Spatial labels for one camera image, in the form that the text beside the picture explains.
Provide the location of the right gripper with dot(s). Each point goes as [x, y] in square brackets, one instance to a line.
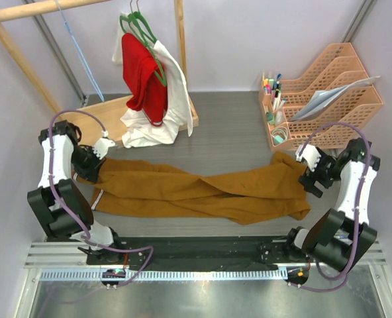
[308, 178]

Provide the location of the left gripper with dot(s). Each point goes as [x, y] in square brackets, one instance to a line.
[91, 173]

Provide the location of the mustard brown trousers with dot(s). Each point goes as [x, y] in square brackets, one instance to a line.
[137, 188]

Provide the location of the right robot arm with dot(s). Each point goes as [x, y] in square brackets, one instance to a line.
[343, 234]

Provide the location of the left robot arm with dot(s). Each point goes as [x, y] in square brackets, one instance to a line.
[59, 206]

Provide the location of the green hanger back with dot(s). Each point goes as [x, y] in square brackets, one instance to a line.
[129, 26]

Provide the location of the green hanger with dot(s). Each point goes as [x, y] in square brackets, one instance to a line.
[129, 26]
[159, 73]

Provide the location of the green hanger front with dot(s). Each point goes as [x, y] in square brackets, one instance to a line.
[159, 73]

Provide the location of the white shirt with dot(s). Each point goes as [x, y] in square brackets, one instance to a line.
[140, 133]

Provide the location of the green eraser box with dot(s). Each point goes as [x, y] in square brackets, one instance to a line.
[270, 118]

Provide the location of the peach plastic desk organizer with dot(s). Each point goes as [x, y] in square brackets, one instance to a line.
[337, 65]

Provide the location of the grey paper folder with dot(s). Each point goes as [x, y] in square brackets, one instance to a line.
[322, 99]

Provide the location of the red shirt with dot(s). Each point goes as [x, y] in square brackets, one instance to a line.
[149, 96]

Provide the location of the pens in organizer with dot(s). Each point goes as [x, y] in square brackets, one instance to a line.
[271, 92]

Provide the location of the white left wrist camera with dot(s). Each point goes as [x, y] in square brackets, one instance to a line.
[102, 146]

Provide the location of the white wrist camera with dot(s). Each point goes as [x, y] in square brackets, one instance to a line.
[312, 156]
[102, 146]

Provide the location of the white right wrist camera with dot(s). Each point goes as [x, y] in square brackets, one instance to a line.
[312, 156]

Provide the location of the mint charger with cable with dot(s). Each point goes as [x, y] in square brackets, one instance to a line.
[279, 135]

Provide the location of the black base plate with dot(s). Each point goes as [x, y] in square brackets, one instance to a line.
[213, 253]

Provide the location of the aluminium frame rail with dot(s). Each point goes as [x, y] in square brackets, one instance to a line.
[75, 254]

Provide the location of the light blue wire hanger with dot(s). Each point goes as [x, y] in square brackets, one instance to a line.
[81, 55]

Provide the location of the white slotted cable duct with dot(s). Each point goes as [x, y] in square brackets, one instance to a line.
[118, 275]

